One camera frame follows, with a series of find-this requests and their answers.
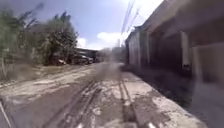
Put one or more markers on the rusty brown vehicle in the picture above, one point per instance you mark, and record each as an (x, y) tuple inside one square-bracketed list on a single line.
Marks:
[(56, 60)]

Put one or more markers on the dry grass verge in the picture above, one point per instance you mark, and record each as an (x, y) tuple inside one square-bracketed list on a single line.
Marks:
[(23, 71)]

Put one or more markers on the parked dark vehicle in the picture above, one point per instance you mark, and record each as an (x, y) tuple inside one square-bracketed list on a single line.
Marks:
[(81, 59)]

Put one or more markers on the long grey building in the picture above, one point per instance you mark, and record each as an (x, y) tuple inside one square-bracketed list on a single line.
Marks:
[(166, 43)]

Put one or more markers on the row of trees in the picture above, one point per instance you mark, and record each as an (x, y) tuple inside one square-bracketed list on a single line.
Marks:
[(40, 36)]

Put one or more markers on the grey cracked concrete road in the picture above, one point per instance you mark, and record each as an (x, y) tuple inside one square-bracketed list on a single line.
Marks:
[(100, 100)]

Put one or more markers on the low dark building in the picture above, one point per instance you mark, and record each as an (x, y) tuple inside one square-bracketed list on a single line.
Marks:
[(88, 52)]

